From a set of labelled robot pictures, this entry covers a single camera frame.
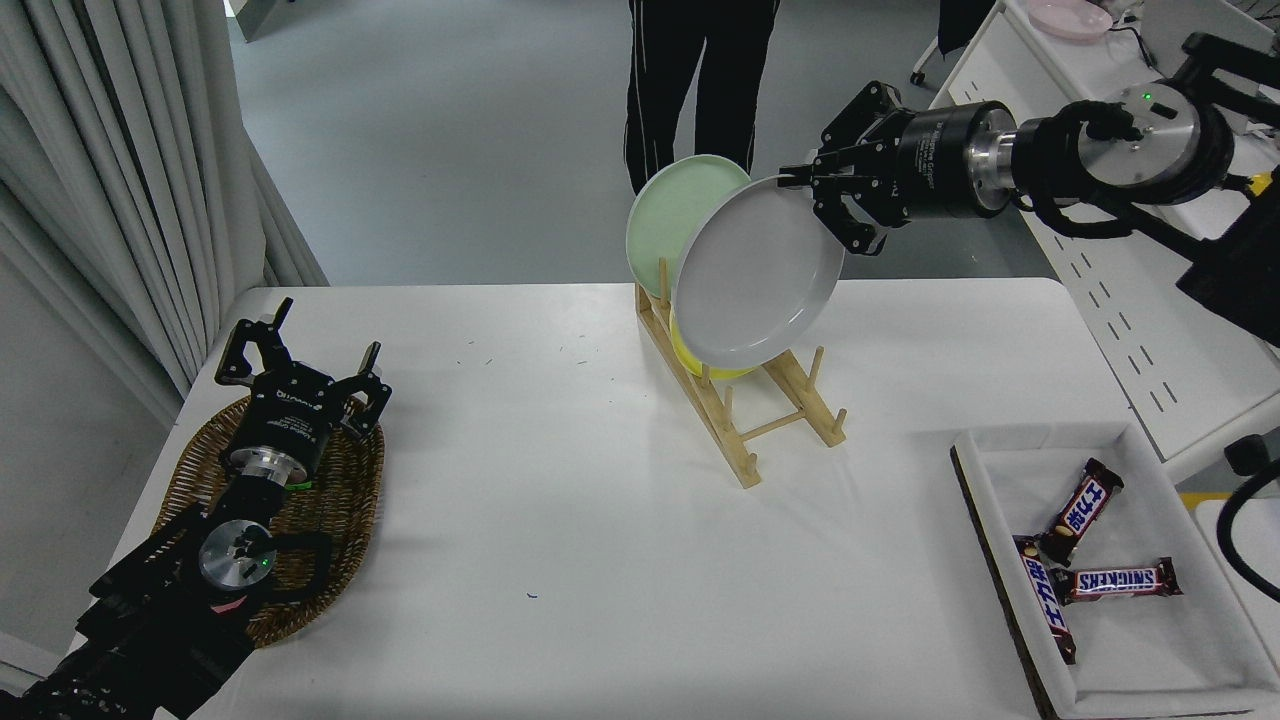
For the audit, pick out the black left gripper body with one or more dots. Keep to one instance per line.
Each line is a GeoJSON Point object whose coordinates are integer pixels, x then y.
{"type": "Point", "coordinates": [290, 415]}

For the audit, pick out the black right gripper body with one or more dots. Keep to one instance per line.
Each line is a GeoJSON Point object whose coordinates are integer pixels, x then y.
{"type": "Point", "coordinates": [935, 160]}

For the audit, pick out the grey plate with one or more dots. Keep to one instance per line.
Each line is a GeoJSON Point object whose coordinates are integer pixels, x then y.
{"type": "Point", "coordinates": [750, 280]}

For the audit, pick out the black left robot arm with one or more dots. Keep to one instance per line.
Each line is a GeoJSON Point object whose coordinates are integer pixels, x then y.
{"type": "Point", "coordinates": [150, 620]}

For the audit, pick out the pale green plate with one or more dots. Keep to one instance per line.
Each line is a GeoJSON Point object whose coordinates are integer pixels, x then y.
{"type": "Point", "coordinates": [660, 230]}

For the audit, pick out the pink plate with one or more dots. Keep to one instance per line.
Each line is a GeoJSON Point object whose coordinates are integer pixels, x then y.
{"type": "Point", "coordinates": [1070, 18]}

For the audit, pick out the yellow plate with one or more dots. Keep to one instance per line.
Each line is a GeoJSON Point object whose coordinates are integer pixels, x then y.
{"type": "Point", "coordinates": [690, 358]}

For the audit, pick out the wooden plate rack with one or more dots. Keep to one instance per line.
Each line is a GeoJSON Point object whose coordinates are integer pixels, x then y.
{"type": "Point", "coordinates": [745, 465]}

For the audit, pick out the brown wicker basket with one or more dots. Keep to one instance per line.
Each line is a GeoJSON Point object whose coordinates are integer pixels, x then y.
{"type": "Point", "coordinates": [340, 480]}

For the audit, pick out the person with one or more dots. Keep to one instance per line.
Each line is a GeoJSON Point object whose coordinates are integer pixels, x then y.
{"type": "Point", "coordinates": [660, 80]}

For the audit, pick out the pale grey curtain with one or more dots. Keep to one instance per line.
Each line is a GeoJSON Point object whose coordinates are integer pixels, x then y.
{"type": "Point", "coordinates": [100, 150]}

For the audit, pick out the white desk with slotted panel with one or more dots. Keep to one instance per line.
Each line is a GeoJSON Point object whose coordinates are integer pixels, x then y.
{"type": "Point", "coordinates": [1130, 330]}

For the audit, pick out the small yellow object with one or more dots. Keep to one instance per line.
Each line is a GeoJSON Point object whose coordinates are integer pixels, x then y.
{"type": "Point", "coordinates": [1262, 183]}

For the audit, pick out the snack bar with white characters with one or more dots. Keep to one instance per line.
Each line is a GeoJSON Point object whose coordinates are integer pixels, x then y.
{"type": "Point", "coordinates": [1045, 600]}
{"type": "Point", "coordinates": [1085, 505]}

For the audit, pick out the black cylinder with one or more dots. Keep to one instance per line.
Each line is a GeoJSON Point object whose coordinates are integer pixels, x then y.
{"type": "Point", "coordinates": [1250, 455]}

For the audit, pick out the brown Snickers bar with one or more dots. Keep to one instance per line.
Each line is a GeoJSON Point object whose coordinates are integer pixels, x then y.
{"type": "Point", "coordinates": [1115, 582]}

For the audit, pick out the white lined tray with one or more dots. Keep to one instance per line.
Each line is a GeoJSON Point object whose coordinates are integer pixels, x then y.
{"type": "Point", "coordinates": [1130, 660]}

